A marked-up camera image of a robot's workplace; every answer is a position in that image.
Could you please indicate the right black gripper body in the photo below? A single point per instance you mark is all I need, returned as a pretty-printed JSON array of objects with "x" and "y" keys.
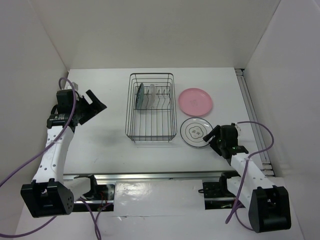
[{"x": 217, "y": 143}]

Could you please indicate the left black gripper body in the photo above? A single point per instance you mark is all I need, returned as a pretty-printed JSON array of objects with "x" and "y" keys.
[{"x": 79, "y": 106}]

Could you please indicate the white plate dark rim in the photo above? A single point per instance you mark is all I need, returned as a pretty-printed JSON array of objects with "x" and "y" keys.
[{"x": 193, "y": 130}]

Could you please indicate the blue floral green plate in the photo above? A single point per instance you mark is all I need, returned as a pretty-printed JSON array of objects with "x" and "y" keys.
[{"x": 140, "y": 97}]

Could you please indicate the clear glass plate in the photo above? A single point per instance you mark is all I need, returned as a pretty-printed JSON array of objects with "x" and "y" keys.
[{"x": 151, "y": 96}]

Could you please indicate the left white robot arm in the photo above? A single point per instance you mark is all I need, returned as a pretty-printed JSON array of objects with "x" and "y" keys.
[{"x": 47, "y": 195}]

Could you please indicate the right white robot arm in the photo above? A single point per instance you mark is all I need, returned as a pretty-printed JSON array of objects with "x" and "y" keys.
[{"x": 268, "y": 205}]

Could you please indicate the pink plastic plate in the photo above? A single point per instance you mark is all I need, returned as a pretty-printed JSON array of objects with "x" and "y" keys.
[{"x": 195, "y": 102}]

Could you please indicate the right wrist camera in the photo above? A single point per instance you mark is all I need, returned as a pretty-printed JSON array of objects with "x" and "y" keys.
[{"x": 239, "y": 131}]

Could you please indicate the aluminium front rail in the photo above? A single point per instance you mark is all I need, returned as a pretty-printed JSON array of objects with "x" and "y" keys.
[{"x": 151, "y": 176}]

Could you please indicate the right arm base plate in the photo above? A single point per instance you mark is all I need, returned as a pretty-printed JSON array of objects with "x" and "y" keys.
[{"x": 215, "y": 198}]

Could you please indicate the dark wire dish rack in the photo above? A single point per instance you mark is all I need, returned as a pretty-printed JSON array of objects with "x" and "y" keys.
[{"x": 158, "y": 124}]

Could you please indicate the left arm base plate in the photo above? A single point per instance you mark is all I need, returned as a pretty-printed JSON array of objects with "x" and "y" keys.
[{"x": 99, "y": 199}]

